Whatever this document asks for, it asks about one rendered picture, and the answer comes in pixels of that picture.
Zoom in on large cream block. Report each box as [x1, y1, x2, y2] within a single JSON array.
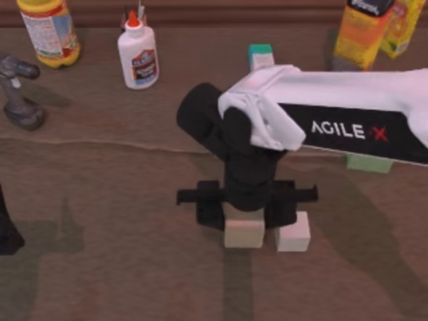
[[223, 209, 265, 249]]

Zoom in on teal and pink box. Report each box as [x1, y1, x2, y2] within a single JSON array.
[[247, 43, 276, 72]]

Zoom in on grey power drill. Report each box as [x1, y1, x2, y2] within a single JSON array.
[[0, 53, 46, 131]]

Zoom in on green block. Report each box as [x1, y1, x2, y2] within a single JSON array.
[[345, 153, 393, 174]]

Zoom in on yellow juice carton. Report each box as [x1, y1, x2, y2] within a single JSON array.
[[379, 0, 426, 60]]

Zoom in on white glue bottle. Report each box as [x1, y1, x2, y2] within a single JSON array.
[[116, 9, 160, 90]]

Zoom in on small pale pink block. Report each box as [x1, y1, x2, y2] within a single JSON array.
[[274, 211, 312, 253]]

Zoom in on orange juice carton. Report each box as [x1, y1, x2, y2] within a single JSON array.
[[332, 0, 397, 72]]

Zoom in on yellow mustard bottle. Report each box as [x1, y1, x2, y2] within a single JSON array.
[[15, 0, 82, 70]]

